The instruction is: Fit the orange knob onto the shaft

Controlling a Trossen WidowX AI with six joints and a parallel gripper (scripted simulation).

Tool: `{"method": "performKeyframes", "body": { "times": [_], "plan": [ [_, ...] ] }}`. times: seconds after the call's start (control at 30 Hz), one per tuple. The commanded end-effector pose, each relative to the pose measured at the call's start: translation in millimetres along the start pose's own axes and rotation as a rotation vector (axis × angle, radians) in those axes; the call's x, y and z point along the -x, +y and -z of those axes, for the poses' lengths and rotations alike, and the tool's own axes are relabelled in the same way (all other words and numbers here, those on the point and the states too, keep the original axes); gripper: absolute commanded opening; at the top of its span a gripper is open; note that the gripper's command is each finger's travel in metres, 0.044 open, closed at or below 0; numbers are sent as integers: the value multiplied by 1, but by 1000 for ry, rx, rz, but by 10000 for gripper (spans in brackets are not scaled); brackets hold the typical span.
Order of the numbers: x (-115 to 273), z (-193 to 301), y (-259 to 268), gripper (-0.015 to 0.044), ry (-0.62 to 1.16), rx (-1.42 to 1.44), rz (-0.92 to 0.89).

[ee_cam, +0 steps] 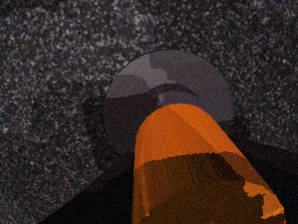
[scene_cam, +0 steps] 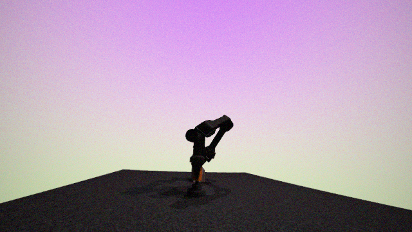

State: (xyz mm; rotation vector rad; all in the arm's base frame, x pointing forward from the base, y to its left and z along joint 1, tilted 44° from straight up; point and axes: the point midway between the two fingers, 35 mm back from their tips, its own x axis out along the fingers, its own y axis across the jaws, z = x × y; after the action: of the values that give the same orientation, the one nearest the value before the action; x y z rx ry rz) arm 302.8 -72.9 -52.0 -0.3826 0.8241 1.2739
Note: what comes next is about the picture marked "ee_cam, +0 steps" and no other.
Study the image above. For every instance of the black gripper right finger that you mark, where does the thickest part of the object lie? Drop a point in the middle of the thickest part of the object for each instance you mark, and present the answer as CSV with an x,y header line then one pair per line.
x,y
278,168

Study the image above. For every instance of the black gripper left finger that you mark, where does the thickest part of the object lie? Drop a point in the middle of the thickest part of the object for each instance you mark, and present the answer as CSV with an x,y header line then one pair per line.
x,y
107,200

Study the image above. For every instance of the orange knob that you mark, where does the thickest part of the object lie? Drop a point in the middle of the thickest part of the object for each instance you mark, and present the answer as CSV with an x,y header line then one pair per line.
x,y
187,171

